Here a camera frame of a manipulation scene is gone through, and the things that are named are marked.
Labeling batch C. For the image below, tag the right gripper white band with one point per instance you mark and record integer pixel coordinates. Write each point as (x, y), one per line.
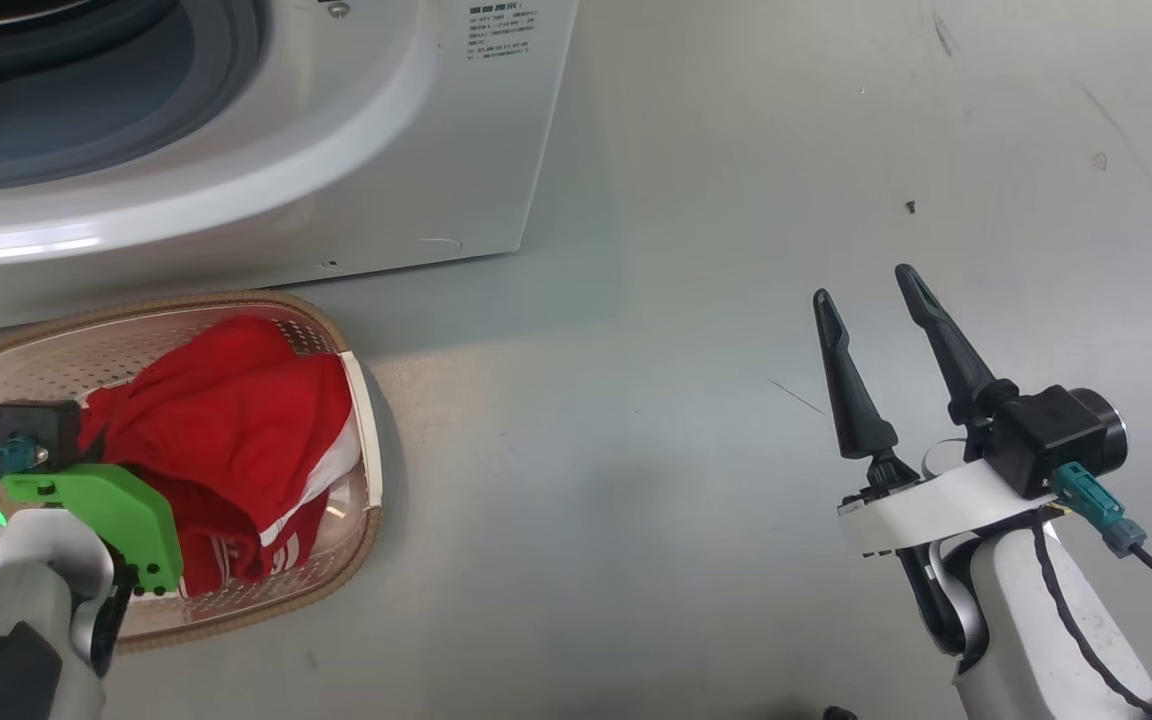
(936, 510)

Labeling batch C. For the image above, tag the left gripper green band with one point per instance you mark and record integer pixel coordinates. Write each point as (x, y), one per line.
(116, 510)

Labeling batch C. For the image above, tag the red garment with white trim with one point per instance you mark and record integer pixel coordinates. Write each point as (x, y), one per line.
(226, 430)

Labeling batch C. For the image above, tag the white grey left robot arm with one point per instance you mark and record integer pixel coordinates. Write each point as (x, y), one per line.
(16, 620)

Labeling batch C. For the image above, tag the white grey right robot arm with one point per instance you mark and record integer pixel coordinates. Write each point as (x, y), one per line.
(1026, 630)

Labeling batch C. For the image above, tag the cream perforated laundry basket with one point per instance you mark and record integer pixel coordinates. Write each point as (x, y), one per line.
(56, 350)

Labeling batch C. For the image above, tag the white front-load washing machine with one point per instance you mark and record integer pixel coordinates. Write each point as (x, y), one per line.
(386, 150)

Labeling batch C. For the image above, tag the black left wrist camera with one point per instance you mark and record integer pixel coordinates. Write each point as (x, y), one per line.
(36, 425)

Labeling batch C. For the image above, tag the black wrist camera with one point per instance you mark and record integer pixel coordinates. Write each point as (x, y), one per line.
(36, 425)
(1051, 435)

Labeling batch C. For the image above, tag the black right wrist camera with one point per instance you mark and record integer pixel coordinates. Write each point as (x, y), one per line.
(1051, 435)

